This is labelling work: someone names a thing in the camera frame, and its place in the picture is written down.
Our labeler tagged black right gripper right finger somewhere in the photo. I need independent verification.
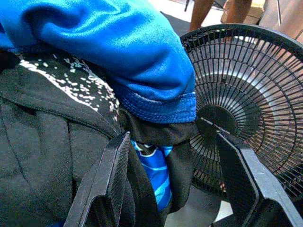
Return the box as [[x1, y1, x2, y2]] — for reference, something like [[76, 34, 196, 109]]
[[209, 132, 303, 227]]

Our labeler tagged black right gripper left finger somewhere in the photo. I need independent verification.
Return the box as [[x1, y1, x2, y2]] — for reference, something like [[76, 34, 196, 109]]
[[63, 131, 131, 227]]

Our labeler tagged blue patterned garment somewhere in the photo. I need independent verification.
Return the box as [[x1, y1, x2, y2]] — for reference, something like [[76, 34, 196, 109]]
[[131, 139, 174, 212]]

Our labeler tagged black garment with white print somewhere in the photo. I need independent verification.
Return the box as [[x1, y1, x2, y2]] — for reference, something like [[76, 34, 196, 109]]
[[0, 44, 198, 227]]

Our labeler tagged black plastic laundry basket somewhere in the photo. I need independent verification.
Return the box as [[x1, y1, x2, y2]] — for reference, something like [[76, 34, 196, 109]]
[[179, 23, 303, 227]]

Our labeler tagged blue shiny garment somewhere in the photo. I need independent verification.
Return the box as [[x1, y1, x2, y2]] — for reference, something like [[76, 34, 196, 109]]
[[0, 0, 198, 124]]

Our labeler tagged person's bare leg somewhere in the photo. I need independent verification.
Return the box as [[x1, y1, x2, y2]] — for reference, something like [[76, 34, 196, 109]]
[[226, 0, 255, 25], [189, 0, 215, 33]]

